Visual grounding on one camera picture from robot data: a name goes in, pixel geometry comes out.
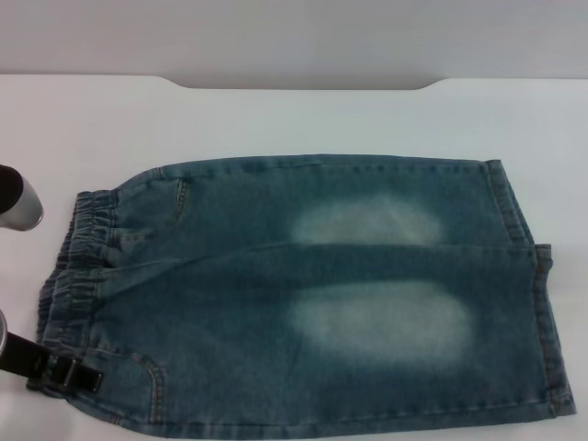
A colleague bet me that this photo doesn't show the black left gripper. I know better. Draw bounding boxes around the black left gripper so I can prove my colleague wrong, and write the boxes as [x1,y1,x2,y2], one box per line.
[4,330,105,394]

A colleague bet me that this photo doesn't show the blue denim shorts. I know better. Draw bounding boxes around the blue denim shorts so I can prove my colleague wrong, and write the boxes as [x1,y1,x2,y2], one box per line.
[39,153,578,441]

